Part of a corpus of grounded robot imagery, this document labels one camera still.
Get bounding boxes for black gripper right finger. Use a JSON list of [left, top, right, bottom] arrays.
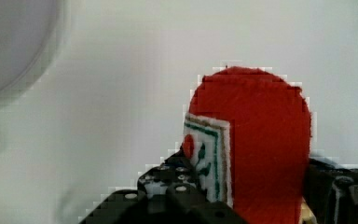
[[303, 159, 358, 224]]

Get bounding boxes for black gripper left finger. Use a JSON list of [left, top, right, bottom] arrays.
[[136, 148, 213, 206]]

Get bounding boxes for red plush ketchup bottle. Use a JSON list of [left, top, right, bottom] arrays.
[[181, 66, 311, 224]]

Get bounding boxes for lilac oval plate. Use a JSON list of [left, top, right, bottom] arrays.
[[0, 0, 62, 91]]

